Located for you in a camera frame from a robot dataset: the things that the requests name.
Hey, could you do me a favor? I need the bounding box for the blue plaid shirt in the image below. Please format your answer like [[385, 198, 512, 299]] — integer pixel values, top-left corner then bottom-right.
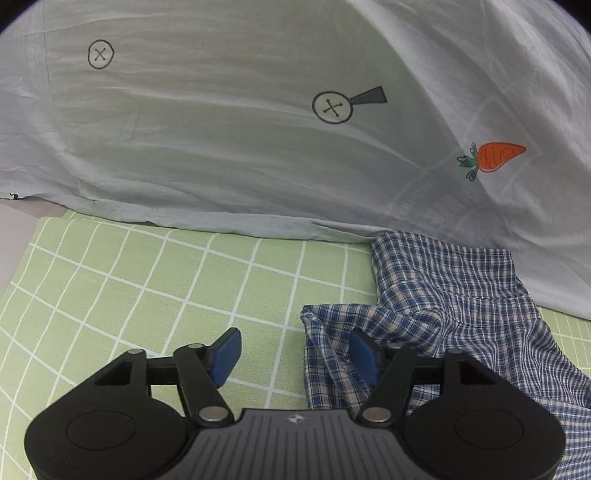
[[300, 231, 591, 480]]

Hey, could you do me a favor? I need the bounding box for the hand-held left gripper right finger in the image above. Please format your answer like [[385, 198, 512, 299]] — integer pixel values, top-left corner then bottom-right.
[[348, 328, 498, 426]]

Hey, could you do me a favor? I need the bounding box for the white printed blanket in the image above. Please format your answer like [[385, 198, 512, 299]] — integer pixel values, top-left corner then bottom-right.
[[0, 0, 591, 321]]

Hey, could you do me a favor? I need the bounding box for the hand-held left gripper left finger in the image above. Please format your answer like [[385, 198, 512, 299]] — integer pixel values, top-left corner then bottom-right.
[[95, 328, 243, 426]]

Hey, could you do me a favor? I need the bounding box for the green checked mat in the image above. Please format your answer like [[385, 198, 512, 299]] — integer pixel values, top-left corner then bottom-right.
[[0, 215, 591, 480]]

